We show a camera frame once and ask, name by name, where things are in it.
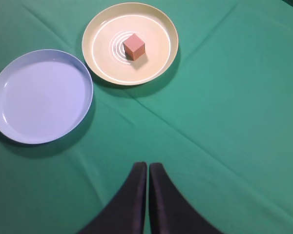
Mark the cream yellow plastic plate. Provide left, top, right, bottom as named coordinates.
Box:
left=82, top=2, right=179, bottom=86

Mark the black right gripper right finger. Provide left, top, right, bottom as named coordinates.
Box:
left=149, top=163, right=221, bottom=234

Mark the red cube block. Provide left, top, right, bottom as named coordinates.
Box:
left=123, top=34, right=146, bottom=60

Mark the light blue plastic plate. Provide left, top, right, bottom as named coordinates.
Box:
left=0, top=49, right=93, bottom=144

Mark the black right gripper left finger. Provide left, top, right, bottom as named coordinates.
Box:
left=79, top=162, right=147, bottom=234

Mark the green tablecloth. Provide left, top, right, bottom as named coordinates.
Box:
left=0, top=0, right=293, bottom=234

